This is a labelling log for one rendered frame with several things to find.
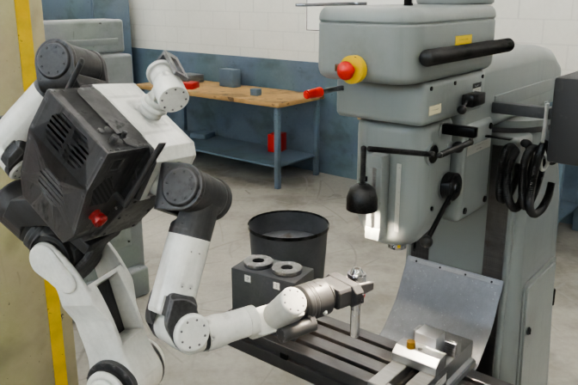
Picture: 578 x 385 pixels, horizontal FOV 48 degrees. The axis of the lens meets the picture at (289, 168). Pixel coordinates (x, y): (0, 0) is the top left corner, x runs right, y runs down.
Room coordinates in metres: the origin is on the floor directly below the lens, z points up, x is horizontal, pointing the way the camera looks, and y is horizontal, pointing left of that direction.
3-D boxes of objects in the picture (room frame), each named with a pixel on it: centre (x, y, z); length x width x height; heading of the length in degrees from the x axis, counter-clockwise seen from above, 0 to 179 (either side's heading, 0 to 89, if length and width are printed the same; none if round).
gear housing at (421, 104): (1.61, -0.31, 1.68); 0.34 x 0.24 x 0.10; 141
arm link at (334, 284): (1.44, -0.10, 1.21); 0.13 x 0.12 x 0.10; 37
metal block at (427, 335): (1.51, -0.36, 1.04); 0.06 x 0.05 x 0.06; 51
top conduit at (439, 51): (1.51, -0.42, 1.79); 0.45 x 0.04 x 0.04; 141
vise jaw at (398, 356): (1.47, -0.33, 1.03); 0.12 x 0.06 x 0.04; 51
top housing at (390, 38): (1.59, -0.29, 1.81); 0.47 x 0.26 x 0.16; 141
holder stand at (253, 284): (1.80, 0.05, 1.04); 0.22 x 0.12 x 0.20; 60
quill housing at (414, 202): (1.58, -0.28, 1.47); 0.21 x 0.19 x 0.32; 51
